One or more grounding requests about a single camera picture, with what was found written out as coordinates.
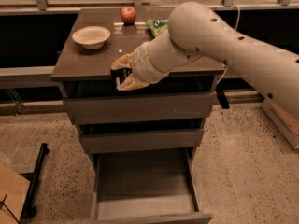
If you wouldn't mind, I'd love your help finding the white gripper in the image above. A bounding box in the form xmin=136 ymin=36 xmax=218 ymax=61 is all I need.
xmin=111 ymin=42 xmax=169 ymax=91

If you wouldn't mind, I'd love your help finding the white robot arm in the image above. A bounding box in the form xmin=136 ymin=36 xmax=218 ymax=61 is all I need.
xmin=111 ymin=2 xmax=299 ymax=119

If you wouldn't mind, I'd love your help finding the top grey drawer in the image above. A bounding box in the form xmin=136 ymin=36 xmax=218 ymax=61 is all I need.
xmin=64 ymin=92 xmax=213 ymax=124

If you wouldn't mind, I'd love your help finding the grey drawer cabinet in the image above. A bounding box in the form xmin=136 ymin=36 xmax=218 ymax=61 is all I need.
xmin=50 ymin=6 xmax=225 ymax=224

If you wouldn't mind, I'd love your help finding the middle grey drawer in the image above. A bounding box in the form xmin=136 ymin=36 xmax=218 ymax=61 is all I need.
xmin=80 ymin=129 xmax=204 ymax=154

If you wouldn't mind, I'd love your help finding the bottom open grey drawer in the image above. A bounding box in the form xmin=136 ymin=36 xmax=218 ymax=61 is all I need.
xmin=91 ymin=148 xmax=212 ymax=224

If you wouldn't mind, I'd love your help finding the white paper bowl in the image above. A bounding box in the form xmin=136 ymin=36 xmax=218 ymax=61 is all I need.
xmin=72 ymin=26 xmax=111 ymax=49

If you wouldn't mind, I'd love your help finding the green chip bag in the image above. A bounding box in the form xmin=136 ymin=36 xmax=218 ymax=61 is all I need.
xmin=145 ymin=19 xmax=168 ymax=37

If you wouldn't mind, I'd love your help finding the red apple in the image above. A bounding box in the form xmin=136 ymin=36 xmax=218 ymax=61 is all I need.
xmin=121 ymin=7 xmax=136 ymax=24

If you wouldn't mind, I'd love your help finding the black power adapter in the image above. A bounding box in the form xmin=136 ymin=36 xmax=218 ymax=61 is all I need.
xmin=216 ymin=91 xmax=230 ymax=109

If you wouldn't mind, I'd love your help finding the cardboard box right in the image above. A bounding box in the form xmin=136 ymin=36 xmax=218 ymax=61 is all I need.
xmin=262 ymin=99 xmax=299 ymax=149

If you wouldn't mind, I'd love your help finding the black metal stand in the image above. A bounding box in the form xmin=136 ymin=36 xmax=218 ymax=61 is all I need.
xmin=21 ymin=143 xmax=50 ymax=218

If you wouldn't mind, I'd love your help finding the black thin cable left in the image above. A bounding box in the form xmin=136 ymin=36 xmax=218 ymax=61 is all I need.
xmin=0 ymin=194 xmax=21 ymax=224

